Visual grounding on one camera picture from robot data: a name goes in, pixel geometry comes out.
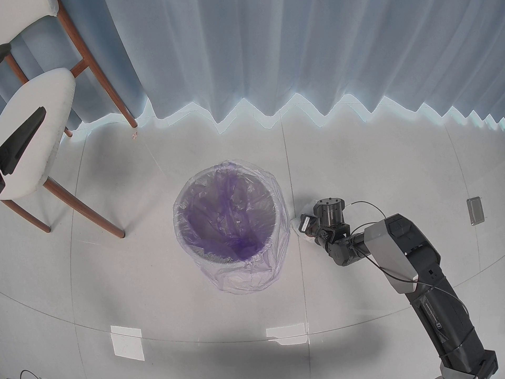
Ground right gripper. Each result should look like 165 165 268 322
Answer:
299 213 326 246

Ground white paper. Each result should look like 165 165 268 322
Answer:
293 198 321 248

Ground purple plastic bag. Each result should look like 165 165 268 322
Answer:
172 159 292 296

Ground white trash bin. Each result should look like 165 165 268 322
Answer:
175 164 281 269

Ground white cushioned wooden chair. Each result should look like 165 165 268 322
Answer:
0 0 139 239

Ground pale blue curtain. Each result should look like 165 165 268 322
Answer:
95 0 505 135
0 0 150 133

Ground black cable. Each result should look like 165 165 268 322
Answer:
345 201 474 319

